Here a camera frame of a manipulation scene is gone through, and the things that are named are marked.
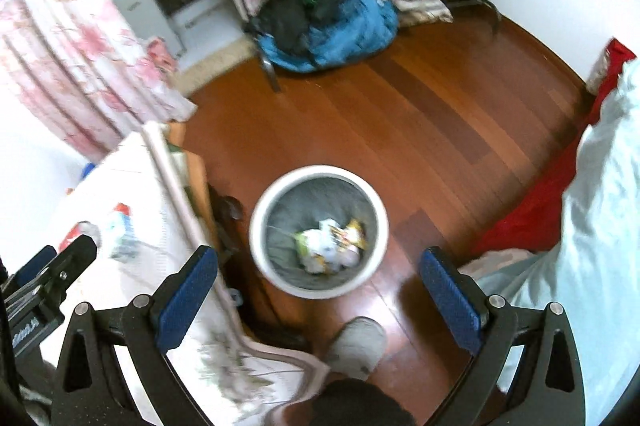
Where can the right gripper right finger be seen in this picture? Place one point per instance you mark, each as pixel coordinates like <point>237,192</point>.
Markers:
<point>547,387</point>

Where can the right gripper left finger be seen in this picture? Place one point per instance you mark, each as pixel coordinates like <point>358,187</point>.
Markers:
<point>90,387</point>

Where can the red cola can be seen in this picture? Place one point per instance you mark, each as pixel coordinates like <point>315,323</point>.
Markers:
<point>83,227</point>

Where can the white medicine box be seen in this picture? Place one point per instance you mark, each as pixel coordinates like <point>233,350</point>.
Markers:
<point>317,251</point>

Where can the white round trash bin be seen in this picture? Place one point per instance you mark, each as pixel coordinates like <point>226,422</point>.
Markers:
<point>301,200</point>

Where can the pale blue quilt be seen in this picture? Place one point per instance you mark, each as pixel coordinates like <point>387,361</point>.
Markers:
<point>593,271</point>

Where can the white checked tablecloth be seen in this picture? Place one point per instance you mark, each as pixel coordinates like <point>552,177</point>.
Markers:
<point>235,380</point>

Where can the red bedding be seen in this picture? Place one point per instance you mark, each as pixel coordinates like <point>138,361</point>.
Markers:
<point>535,223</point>

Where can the grey slipper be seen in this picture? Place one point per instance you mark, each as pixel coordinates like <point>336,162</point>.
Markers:
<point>357,349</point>

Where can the pink floral curtain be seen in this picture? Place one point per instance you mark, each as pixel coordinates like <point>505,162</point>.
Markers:
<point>77,67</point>

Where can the white appliance box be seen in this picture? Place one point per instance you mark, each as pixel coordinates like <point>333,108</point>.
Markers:
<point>148,20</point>

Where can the blue sleeping bag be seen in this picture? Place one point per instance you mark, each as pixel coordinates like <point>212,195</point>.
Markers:
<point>307,36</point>

